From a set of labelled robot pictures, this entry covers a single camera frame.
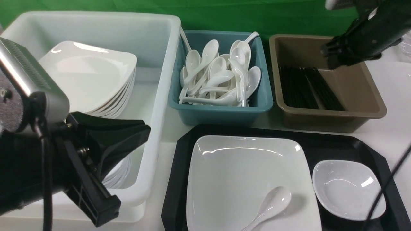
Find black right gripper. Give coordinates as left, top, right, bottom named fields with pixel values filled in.
left=320, top=6, right=403, bottom=70

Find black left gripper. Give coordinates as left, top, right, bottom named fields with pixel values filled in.
left=39, top=112, right=151, bottom=227

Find large white square plate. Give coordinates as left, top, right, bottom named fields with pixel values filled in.
left=186, top=135, right=322, bottom=231

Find small white sauce dish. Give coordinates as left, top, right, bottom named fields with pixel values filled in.
left=312, top=160, right=381, bottom=222

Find white ceramic soup spoon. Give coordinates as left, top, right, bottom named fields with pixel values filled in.
left=242, top=186, right=292, bottom=231

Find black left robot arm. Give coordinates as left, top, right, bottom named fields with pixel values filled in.
left=0, top=112, right=151, bottom=227

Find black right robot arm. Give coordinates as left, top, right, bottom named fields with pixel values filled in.
left=320, top=0, right=411, bottom=70

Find stack of small white dishes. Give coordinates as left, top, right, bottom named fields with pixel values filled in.
left=102, top=155, right=132, bottom=189

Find green cloth backdrop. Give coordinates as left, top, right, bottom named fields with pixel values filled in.
left=0, top=0, right=358, bottom=38

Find brown plastic chopstick bin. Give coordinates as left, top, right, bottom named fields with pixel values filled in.
left=269, top=35, right=387, bottom=133

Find stack of white square plates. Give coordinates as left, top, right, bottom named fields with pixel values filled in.
left=39, top=41, right=137, bottom=119

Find black chopsticks in bin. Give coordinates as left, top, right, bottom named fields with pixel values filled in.
left=279, top=66, right=345, bottom=111

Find black plastic serving tray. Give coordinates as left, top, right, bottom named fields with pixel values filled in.
left=161, top=124, right=411, bottom=231

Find teal plastic spoon bin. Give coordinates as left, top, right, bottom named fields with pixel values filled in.
left=168, top=30, right=274, bottom=127

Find large white plastic tub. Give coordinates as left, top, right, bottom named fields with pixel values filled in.
left=1, top=11, right=181, bottom=223

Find pile of white soup spoons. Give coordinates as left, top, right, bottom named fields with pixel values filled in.
left=179, top=29, right=262, bottom=107

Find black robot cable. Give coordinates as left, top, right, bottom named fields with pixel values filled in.
left=362, top=144, right=411, bottom=231

